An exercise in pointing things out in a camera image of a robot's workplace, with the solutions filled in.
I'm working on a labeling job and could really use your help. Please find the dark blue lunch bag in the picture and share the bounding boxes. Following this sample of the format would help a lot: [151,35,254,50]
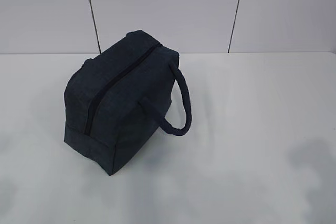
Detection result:
[64,30,192,175]

